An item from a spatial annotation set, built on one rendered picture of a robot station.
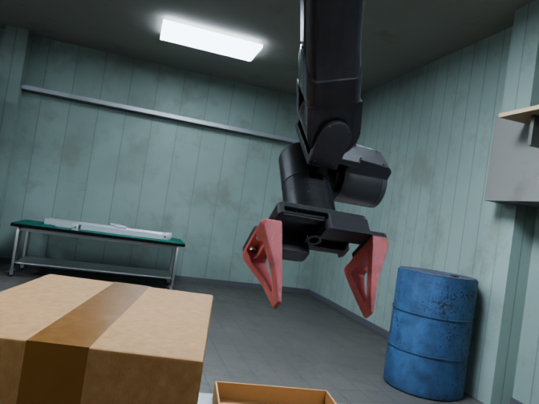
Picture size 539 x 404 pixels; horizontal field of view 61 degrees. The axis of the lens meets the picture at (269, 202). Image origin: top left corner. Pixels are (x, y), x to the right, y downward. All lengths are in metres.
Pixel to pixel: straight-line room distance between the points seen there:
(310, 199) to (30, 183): 7.19
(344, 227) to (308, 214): 0.04
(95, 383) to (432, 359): 3.69
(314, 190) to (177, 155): 7.04
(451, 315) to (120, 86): 5.74
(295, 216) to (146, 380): 0.20
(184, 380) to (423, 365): 3.66
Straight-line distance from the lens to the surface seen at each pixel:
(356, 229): 0.48
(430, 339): 3.99
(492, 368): 4.31
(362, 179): 0.56
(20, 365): 0.45
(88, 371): 0.43
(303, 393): 1.14
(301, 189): 0.50
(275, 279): 0.43
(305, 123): 0.49
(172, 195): 7.48
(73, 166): 7.52
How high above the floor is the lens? 1.25
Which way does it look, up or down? 2 degrees up
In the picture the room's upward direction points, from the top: 8 degrees clockwise
